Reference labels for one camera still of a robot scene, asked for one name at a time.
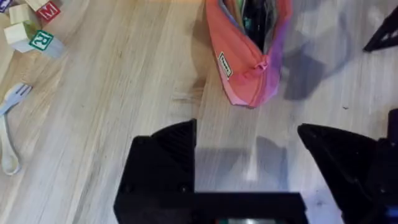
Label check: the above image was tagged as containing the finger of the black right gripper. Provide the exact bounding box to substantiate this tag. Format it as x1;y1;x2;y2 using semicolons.
363;6;398;53

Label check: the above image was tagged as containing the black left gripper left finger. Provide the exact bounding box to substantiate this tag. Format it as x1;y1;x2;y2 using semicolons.
113;118;197;224

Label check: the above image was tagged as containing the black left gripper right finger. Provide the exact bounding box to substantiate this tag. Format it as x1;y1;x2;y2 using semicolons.
297;108;398;224

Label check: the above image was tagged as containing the orange and purple zip bag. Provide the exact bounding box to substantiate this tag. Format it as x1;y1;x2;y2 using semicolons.
205;0;294;109

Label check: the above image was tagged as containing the white plastic fork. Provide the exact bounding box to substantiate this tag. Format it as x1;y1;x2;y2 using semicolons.
0;82;34;175

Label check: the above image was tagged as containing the heap of lettered toy blocks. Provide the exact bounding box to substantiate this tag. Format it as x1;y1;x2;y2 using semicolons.
0;0;65;59

